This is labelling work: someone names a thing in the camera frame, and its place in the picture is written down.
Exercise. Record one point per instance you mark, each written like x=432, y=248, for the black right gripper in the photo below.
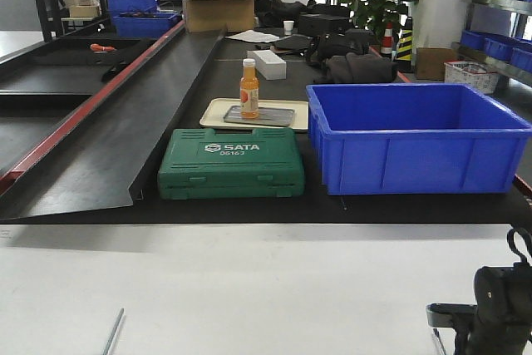
x=500, y=320

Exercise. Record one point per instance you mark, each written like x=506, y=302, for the screwdriver blue-tipped shaft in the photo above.
x=439, y=346

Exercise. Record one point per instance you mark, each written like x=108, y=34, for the screwdriver steel shaft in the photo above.
x=113, y=333

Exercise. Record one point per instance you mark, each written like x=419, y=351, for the small grey metal tray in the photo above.
x=268, y=116

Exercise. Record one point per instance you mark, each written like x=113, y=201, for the beige plastic tray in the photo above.
x=213, y=116

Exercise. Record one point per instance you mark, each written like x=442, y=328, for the large blue plastic bin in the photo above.
x=398, y=138

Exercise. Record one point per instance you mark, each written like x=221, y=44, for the dark grey cloth bundle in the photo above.
x=357, y=69

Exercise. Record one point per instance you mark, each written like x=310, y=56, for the orange white traffic cone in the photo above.
x=387, y=41

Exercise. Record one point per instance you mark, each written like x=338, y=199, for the green SATA tool case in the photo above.
x=205, y=164

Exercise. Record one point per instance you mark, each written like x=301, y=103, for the white rectangular box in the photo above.
x=269, y=65

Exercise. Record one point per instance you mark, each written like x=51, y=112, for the orange juice bottle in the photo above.
x=249, y=90

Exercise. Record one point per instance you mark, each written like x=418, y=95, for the white paper cup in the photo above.
x=288, y=26

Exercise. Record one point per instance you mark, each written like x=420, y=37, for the large open cardboard box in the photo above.
x=212, y=15

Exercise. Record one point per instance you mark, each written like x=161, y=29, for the blue bin on left table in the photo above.
x=151, y=25

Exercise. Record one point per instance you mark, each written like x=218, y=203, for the white wire basket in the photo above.
x=474, y=74

